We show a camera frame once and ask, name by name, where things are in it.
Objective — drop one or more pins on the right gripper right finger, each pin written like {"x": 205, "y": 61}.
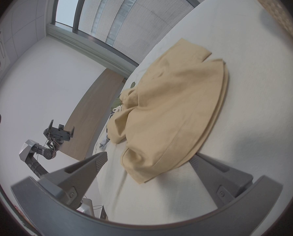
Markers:
{"x": 222, "y": 181}

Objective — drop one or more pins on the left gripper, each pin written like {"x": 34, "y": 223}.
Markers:
{"x": 58, "y": 135}

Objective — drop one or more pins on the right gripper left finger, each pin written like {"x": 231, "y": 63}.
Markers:
{"x": 80, "y": 178}

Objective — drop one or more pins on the tan shorts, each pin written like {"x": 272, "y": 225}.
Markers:
{"x": 173, "y": 107}

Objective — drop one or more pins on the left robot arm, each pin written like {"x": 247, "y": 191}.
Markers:
{"x": 26, "y": 151}

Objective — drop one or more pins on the window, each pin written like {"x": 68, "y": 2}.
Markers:
{"x": 136, "y": 21}

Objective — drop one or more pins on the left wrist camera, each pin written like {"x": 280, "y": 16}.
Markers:
{"x": 61, "y": 126}

